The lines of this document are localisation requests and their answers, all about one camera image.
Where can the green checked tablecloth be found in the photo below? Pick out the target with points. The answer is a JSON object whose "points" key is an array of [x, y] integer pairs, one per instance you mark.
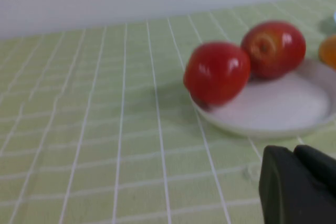
{"points": [[105, 129]]}

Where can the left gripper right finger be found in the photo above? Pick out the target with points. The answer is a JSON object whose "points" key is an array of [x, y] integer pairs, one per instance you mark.
{"points": [[319, 167]]}

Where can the orange mango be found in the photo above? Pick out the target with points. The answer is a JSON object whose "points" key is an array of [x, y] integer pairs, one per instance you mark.
{"points": [[329, 52]]}

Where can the white plate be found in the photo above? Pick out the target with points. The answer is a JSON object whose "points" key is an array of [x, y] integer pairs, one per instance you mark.
{"points": [[275, 108]]}

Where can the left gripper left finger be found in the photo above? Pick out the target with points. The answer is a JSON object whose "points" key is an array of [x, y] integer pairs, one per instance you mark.
{"points": [[286, 195]]}

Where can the red apple with yellowish dimple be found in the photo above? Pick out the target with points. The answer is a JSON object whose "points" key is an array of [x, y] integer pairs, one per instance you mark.
{"points": [[275, 51]]}

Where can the red apple with stem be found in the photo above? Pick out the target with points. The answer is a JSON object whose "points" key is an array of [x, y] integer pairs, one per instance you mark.
{"points": [[216, 74]]}

